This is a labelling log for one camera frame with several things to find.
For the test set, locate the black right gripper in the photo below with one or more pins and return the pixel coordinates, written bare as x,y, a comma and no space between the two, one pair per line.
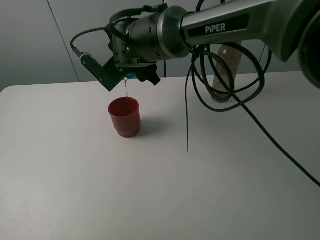
147,70

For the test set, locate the teal transparent plastic cup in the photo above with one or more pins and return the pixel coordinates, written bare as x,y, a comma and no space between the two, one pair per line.
127,75

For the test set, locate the smoky transparent plastic bottle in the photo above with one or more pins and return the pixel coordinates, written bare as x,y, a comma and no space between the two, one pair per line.
232,58

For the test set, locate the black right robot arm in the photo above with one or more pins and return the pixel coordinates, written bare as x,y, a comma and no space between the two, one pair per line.
143,36

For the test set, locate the red plastic cup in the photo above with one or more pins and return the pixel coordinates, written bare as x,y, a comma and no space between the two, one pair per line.
125,116

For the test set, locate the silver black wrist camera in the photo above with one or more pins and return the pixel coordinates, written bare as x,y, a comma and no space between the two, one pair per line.
109,74

